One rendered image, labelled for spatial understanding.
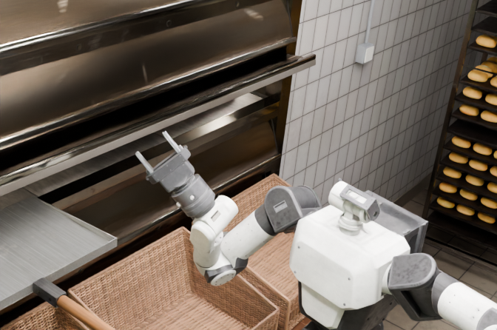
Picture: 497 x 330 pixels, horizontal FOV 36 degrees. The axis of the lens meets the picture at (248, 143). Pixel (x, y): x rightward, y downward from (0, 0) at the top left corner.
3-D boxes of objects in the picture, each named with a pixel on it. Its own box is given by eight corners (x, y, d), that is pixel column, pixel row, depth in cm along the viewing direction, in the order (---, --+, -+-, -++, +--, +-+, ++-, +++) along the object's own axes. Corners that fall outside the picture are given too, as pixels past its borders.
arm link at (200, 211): (192, 207, 185) (220, 241, 188) (219, 178, 191) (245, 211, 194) (169, 211, 194) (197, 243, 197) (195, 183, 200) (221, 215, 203)
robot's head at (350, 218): (342, 208, 195) (347, 177, 191) (373, 226, 189) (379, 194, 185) (325, 216, 191) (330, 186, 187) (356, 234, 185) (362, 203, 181)
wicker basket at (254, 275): (183, 280, 300) (188, 220, 287) (266, 224, 342) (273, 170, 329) (285, 337, 275) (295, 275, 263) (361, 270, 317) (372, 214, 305)
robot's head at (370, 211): (357, 196, 192) (350, 179, 186) (385, 211, 186) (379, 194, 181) (342, 214, 190) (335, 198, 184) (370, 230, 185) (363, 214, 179)
